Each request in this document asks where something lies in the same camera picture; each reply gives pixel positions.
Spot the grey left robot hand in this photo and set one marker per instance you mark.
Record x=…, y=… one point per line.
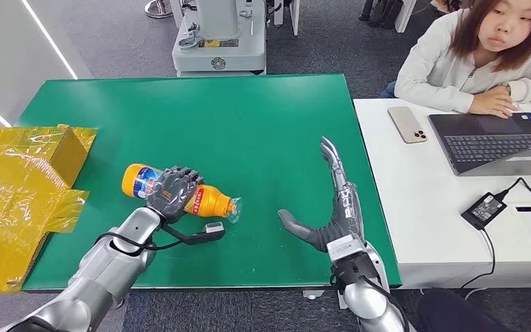
x=174, y=192

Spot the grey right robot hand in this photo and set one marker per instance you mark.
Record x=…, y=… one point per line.
x=345, y=215

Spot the orange detergent bottle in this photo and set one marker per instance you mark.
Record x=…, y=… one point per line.
x=210, y=204

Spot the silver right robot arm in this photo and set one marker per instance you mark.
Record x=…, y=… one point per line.
x=371, y=302

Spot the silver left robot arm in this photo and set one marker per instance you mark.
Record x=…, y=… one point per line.
x=110, y=270

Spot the white robot base machine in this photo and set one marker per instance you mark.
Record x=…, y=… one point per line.
x=219, y=41

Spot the beige smartphone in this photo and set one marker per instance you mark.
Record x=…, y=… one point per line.
x=407, y=124

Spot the black power adapter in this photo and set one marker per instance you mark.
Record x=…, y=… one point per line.
x=483, y=211

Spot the yellow taped cardboard box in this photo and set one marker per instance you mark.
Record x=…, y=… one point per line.
x=13, y=183

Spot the grey laptop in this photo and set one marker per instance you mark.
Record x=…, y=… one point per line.
x=490, y=142

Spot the person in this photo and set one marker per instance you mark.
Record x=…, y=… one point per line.
x=439, y=68

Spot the round metal stand base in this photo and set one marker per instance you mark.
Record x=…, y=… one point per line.
x=158, y=9

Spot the white desk leg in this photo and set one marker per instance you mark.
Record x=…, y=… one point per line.
x=294, y=16

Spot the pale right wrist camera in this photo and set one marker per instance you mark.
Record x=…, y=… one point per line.
x=345, y=247

